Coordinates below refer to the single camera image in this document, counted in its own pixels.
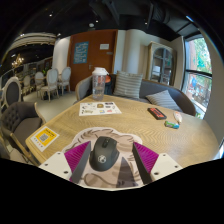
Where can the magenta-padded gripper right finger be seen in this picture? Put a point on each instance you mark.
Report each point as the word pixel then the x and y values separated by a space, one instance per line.
pixel 166 164

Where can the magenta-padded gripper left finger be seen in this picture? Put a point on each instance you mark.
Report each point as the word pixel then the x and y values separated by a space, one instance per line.
pixel 55 164

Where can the black computer mouse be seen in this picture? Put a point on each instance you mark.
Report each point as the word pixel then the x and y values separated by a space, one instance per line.
pixel 104 153

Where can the beige cat-shaped mouse pad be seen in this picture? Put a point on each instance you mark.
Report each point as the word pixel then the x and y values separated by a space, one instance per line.
pixel 125 141

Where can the yellow square table sticker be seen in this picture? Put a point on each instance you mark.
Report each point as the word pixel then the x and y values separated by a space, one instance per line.
pixel 44 138

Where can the green tissue pack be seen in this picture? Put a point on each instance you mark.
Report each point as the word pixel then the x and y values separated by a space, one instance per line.
pixel 171 125

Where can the black box with orange print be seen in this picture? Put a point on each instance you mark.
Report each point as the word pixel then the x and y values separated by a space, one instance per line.
pixel 157 113

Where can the dark tufted armchair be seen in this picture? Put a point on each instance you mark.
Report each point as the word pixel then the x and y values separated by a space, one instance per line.
pixel 21 120

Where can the small striped cushion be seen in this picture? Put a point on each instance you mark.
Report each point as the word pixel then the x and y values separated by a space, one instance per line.
pixel 164 100

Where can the white sticker sheet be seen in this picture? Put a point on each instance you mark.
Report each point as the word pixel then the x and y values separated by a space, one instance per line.
pixel 100 109

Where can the grey sofa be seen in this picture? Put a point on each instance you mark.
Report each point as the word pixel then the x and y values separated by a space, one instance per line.
pixel 155 88

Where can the group of white chairs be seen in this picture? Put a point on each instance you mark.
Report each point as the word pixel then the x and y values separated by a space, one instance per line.
pixel 51 81

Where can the large striped cushion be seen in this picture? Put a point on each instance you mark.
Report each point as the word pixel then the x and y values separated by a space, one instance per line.
pixel 128 85

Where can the clear bottle with white lid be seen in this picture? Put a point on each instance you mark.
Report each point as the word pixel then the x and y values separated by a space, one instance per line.
pixel 99 86

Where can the black-framed window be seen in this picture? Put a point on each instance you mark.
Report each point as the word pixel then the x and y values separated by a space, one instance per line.
pixel 198 76

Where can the black and orange backpack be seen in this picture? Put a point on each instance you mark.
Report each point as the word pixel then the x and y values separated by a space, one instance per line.
pixel 110 86

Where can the pale glass-door cabinet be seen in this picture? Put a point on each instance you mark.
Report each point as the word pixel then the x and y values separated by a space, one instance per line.
pixel 161 63

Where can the gold chandelier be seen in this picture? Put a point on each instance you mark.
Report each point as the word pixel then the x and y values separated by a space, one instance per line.
pixel 17 61

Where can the brown wooden door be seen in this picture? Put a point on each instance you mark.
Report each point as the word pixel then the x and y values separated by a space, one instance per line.
pixel 96 60

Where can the blue poster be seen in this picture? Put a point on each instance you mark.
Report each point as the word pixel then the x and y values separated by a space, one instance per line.
pixel 81 52

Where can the white door sign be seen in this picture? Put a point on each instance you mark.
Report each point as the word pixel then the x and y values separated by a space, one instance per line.
pixel 104 46

